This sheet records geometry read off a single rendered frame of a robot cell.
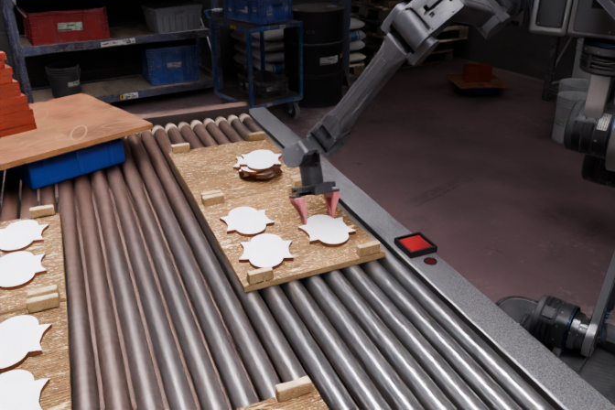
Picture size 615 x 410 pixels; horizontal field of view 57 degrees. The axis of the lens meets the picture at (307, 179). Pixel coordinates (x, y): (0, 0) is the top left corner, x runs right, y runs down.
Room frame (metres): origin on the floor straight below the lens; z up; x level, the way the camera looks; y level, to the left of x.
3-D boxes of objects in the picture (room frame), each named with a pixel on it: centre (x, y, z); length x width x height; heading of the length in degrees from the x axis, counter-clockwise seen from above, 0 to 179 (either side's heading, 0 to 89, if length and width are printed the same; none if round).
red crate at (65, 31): (5.15, 2.16, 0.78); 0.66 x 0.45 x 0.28; 121
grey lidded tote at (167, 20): (5.63, 1.31, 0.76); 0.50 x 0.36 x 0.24; 127
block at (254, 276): (1.02, 0.10, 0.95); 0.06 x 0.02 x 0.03; 114
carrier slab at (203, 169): (1.63, 0.22, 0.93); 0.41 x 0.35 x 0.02; 24
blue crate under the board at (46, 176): (1.70, 0.81, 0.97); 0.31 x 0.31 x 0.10; 45
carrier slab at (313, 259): (1.25, 0.06, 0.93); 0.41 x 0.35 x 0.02; 24
